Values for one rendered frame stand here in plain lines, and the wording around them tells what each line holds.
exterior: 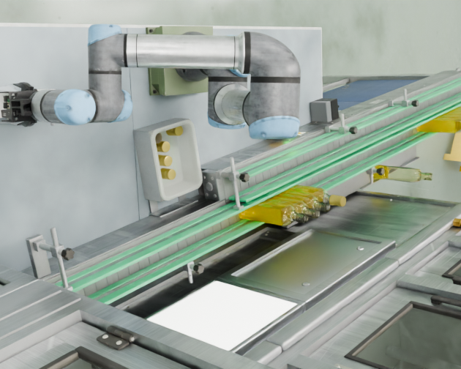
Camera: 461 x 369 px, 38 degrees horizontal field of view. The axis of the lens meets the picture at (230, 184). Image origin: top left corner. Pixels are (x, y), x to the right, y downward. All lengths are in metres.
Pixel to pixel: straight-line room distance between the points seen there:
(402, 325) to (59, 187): 0.99
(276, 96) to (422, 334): 0.69
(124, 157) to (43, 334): 0.98
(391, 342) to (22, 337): 0.93
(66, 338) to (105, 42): 0.69
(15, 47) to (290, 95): 0.74
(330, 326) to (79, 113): 0.82
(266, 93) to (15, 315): 0.72
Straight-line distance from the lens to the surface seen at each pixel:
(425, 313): 1.83
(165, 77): 2.02
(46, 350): 1.10
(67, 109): 1.45
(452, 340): 1.72
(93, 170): 1.96
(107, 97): 1.52
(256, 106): 1.52
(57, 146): 1.89
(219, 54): 1.51
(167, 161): 2.05
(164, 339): 1.01
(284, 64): 1.51
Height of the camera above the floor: 2.36
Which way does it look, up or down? 43 degrees down
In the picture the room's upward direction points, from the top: 98 degrees clockwise
